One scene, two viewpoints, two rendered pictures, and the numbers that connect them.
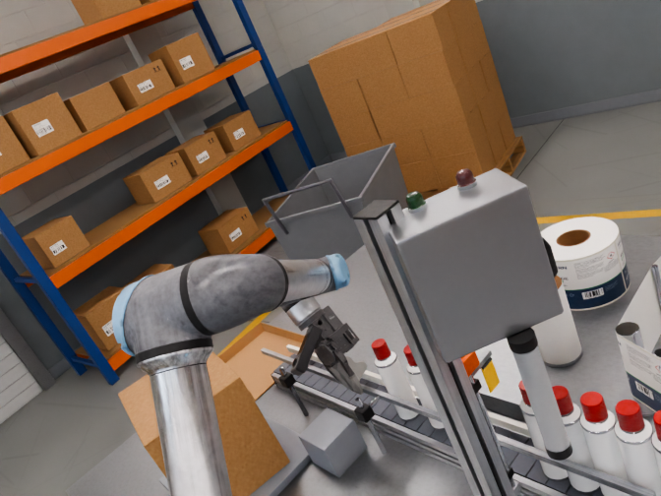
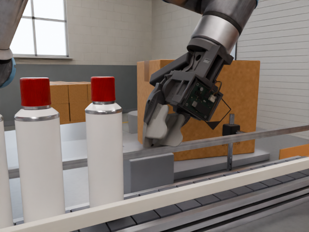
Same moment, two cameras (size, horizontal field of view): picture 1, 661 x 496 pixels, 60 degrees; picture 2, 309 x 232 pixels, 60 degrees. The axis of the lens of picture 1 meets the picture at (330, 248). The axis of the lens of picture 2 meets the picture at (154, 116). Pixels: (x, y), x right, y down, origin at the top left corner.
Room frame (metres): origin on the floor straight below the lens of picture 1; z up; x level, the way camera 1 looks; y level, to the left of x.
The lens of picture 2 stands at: (1.16, -0.37, 1.09)
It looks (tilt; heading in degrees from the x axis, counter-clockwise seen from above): 10 degrees down; 95
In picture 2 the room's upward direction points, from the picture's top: straight up
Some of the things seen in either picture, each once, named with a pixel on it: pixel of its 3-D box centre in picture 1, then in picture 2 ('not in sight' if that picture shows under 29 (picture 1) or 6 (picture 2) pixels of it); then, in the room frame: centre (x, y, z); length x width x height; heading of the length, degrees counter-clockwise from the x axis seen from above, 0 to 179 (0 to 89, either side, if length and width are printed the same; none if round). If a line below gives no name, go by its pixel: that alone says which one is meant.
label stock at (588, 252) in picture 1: (579, 262); not in sight; (1.20, -0.55, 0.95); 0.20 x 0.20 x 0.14
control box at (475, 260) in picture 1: (470, 264); not in sight; (0.66, -0.16, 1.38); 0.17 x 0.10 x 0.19; 88
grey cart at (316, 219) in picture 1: (351, 227); not in sight; (3.32, -0.17, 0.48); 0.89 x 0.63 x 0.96; 151
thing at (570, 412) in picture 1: (571, 438); not in sight; (0.70, -0.23, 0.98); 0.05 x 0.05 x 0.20
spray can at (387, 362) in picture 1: (394, 379); (105, 147); (1.05, -0.01, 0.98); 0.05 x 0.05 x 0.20
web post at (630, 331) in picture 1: (637, 369); not in sight; (0.79, -0.41, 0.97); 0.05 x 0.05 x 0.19
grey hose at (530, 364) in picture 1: (541, 395); not in sight; (0.61, -0.18, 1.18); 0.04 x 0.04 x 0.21
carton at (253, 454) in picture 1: (202, 426); (192, 104); (1.20, 0.47, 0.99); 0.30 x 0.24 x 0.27; 23
